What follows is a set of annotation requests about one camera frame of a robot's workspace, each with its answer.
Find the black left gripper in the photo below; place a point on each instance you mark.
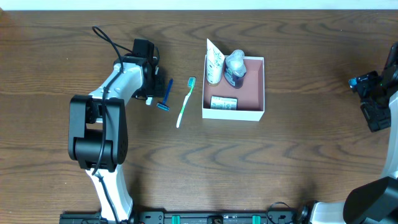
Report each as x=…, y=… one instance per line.
x=158, y=84

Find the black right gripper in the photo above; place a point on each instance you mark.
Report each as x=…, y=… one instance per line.
x=374, y=115

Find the green white toothpaste tube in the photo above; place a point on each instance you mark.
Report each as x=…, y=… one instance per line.
x=149, y=100

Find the white lotion tube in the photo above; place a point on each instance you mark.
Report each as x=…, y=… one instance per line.
x=214, y=63

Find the blue soap pump bottle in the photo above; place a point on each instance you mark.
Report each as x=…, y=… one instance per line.
x=235, y=69

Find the green white soap box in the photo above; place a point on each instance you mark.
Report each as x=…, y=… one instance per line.
x=221, y=103

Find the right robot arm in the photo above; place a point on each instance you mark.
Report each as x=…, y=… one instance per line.
x=375, y=202

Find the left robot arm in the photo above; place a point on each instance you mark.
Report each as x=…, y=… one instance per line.
x=97, y=136

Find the blue disposable razor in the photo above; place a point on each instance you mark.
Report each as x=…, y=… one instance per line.
x=163, y=105

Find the green white toothbrush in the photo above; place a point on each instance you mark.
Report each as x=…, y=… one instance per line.
x=191, y=85

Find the white cardboard box pink inside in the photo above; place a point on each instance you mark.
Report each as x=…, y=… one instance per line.
x=250, y=97

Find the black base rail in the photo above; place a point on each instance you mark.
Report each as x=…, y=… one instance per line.
x=278, y=216

